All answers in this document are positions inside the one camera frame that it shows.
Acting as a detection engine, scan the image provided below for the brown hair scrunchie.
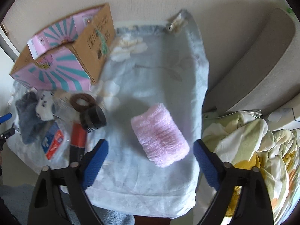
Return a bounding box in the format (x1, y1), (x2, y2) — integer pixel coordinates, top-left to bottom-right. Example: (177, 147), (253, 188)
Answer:
(69, 93), (96, 113)

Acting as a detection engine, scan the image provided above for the pink fluffy sock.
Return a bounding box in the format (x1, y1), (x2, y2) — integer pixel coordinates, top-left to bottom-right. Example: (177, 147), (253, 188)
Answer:
(131, 103), (190, 168)

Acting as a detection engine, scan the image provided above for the grey fluffy sock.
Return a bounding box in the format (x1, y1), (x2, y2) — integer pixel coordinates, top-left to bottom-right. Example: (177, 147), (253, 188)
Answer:
(15, 91), (47, 145)

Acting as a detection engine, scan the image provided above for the white panda print sock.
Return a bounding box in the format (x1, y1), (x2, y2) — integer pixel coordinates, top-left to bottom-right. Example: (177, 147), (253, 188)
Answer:
(36, 91), (55, 121)

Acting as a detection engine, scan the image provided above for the blue red plastic packet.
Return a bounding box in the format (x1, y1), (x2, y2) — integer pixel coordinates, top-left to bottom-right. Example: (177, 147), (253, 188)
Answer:
(41, 122), (65, 161)

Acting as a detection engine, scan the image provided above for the floral yellow green bedding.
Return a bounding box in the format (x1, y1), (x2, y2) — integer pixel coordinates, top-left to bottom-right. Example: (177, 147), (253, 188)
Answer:
(202, 111), (299, 224)

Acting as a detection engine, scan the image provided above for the red black tube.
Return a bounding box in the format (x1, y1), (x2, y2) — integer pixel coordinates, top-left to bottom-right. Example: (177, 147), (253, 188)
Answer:
(69, 122), (87, 164)

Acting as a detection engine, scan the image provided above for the pink teal cardboard box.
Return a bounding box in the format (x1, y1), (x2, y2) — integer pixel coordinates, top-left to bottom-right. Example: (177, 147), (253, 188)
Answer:
(10, 3), (115, 92)

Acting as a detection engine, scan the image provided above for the black round jar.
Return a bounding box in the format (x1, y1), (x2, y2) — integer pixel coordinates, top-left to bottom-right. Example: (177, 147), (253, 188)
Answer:
(80, 105), (107, 133)

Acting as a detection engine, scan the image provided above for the grey headboard cushion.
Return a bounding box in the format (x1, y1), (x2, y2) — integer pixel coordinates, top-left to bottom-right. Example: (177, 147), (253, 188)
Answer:
(202, 8), (299, 115)

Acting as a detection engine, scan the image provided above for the light blue floral cloth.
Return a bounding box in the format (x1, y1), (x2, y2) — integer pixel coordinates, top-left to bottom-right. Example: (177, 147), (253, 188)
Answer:
(7, 9), (210, 218)

